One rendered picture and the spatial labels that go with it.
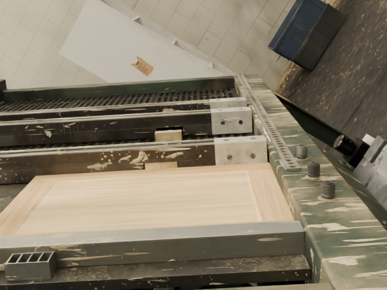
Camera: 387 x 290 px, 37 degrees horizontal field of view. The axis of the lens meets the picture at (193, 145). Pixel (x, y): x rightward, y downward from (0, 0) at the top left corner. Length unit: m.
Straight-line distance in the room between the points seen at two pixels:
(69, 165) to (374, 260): 0.83
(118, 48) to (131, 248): 4.28
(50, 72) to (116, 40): 1.78
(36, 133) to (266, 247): 1.09
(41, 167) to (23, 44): 5.42
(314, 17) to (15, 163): 4.35
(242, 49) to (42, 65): 2.24
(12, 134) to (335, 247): 1.25
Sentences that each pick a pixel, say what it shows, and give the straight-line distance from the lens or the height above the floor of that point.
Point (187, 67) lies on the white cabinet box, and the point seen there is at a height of 1.03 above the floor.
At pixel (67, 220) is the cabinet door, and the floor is 1.24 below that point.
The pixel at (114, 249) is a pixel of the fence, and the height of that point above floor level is 1.15.
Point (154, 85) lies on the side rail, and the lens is 2.77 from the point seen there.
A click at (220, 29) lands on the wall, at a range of 6.50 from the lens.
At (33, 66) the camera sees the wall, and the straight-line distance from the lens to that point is 6.84.
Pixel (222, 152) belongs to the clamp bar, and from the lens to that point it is 1.40.
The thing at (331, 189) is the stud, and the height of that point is 0.86.
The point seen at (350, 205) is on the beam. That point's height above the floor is 0.83.
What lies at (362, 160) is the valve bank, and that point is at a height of 0.74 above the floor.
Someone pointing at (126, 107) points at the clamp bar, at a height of 1.26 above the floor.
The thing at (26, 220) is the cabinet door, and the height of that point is 1.30.
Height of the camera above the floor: 1.23
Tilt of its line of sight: 7 degrees down
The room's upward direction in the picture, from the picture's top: 60 degrees counter-clockwise
